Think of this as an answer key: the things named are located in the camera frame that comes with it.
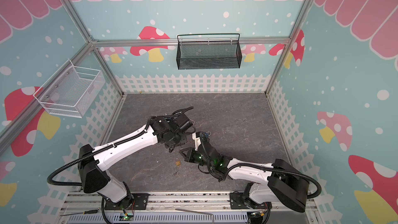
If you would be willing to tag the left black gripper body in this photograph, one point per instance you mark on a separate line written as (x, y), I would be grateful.
(178, 137)

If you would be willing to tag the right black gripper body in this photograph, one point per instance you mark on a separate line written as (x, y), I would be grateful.
(195, 154)

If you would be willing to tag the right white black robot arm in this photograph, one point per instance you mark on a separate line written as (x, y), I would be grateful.
(277, 181)

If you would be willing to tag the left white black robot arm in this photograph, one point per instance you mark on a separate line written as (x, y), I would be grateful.
(93, 163)

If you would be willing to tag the grey metal hex key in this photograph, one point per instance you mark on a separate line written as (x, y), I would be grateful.
(198, 212)

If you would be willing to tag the right green circuit board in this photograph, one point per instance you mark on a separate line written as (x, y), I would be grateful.
(256, 214)

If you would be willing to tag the green circuit board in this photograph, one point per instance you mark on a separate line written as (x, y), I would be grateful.
(126, 217)
(256, 214)

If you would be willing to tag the left green circuit board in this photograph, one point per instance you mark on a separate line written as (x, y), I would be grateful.
(126, 217)

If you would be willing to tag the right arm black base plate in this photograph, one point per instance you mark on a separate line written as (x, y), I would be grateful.
(239, 201)

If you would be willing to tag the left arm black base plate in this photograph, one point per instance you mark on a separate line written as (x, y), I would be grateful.
(136, 201)

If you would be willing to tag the black mesh wall basket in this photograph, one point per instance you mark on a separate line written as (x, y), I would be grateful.
(209, 51)

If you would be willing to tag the black handled screwdriver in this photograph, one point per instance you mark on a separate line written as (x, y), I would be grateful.
(93, 211)

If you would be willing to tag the white mesh wall basket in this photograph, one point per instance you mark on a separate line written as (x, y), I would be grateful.
(71, 91)

